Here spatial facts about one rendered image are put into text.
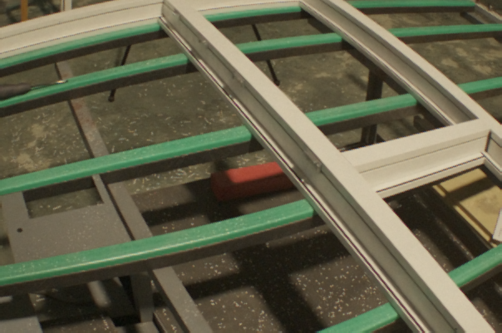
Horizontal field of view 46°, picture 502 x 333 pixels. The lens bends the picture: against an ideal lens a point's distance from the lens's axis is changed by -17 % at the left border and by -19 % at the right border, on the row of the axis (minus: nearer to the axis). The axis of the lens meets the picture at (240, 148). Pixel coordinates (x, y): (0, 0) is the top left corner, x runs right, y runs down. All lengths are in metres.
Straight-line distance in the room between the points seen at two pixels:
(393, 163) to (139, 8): 0.87
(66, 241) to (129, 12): 0.85
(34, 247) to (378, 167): 0.60
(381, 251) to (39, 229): 0.55
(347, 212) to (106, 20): 0.93
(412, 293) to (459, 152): 0.42
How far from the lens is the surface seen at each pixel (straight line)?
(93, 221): 1.10
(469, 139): 1.29
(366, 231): 1.02
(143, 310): 1.29
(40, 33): 1.72
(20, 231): 1.10
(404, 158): 1.17
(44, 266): 1.00
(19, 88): 1.47
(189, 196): 1.58
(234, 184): 1.56
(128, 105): 3.13
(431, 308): 0.91
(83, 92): 1.51
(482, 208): 1.61
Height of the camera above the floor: 1.55
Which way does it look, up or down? 33 degrees down
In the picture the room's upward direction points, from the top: 3 degrees clockwise
